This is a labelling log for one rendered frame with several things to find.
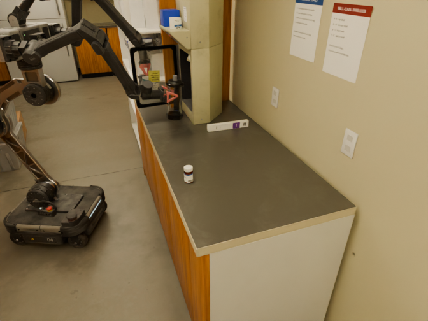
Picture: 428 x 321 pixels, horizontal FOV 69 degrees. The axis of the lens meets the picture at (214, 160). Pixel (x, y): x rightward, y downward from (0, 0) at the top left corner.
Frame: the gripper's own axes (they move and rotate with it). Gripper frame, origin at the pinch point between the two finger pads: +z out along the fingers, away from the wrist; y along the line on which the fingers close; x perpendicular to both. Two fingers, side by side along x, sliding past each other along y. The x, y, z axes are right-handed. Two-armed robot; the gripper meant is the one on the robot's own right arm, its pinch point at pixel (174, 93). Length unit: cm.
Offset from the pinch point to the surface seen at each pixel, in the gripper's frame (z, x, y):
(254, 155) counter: 30, 19, -54
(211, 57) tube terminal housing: 22.5, -21.7, -1.3
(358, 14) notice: 47, -54, -83
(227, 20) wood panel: 46, -40, 33
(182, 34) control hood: 3.2, -34.7, -3.0
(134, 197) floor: -20, 117, 63
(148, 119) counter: -13.0, 22.3, 16.7
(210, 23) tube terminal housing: 19.8, -40.8, -2.3
